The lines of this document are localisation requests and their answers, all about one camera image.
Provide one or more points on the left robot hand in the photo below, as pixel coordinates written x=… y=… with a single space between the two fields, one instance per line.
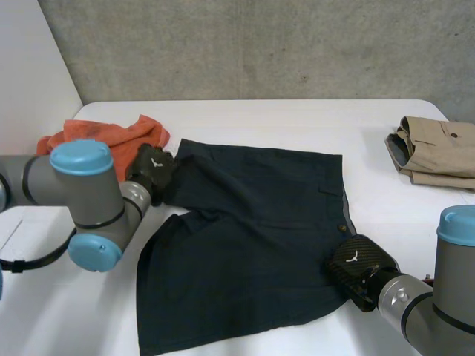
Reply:
x=153 y=168

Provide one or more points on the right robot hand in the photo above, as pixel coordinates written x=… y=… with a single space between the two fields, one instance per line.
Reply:
x=352 y=265

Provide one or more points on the dark blue shorts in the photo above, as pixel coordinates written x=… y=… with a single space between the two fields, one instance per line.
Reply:
x=237 y=237

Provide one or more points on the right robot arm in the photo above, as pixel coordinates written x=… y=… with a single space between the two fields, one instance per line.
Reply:
x=441 y=296

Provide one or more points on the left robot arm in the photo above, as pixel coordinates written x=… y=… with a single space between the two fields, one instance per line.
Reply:
x=85 y=193

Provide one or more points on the coral towel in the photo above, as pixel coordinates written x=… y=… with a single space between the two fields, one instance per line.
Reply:
x=111 y=137

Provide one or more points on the beige shorts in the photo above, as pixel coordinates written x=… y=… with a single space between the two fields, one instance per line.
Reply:
x=434 y=152

